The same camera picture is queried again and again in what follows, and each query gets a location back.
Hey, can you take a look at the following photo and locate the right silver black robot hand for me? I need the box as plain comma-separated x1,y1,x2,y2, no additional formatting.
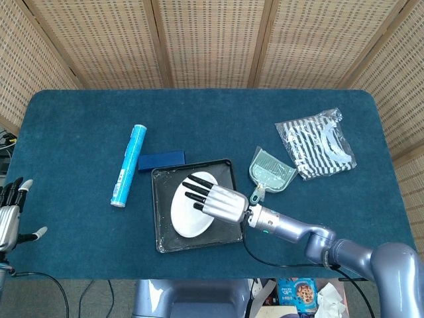
182,174,250,225

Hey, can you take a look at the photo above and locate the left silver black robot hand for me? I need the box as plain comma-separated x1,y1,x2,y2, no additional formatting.
0,177,48,254

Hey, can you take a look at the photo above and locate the white round plate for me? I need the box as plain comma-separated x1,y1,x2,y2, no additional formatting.
170,170,220,239

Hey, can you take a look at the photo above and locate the black square plastic tray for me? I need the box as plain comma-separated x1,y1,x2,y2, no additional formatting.
150,158,247,254

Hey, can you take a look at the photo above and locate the green mini dustpan with brush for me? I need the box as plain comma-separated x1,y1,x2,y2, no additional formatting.
248,146,298,205

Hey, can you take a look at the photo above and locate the dark blue rectangular box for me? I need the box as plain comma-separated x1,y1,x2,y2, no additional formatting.
137,150,186,172

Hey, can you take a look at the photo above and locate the blue felt table cover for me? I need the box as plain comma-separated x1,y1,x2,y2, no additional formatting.
5,87,411,281

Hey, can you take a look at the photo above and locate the blue-grey robot torso base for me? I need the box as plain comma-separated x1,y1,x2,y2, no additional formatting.
131,278,254,318

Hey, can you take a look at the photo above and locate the blue cylindrical tube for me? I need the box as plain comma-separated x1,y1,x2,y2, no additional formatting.
109,124,148,209

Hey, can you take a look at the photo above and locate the striped cloth in plastic bag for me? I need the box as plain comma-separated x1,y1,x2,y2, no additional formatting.
274,107,358,181

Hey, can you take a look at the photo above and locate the blue snack box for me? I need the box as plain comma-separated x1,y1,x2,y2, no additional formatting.
276,277,319,315

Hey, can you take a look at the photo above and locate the crumpled white paper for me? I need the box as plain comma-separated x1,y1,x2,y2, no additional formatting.
313,282,347,318

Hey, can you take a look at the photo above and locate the woven bamboo folding screen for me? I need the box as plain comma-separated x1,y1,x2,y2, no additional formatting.
0,0,424,186

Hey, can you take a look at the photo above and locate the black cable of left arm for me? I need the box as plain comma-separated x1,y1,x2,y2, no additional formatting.
9,270,70,318

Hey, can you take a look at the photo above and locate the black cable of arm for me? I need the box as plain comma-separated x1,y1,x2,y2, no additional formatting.
9,270,70,318
242,221,377,318

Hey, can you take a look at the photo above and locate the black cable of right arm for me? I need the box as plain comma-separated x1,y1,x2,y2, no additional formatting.
242,221,377,318

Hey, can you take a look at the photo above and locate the black floor cable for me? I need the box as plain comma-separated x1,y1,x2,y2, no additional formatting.
78,280,115,318

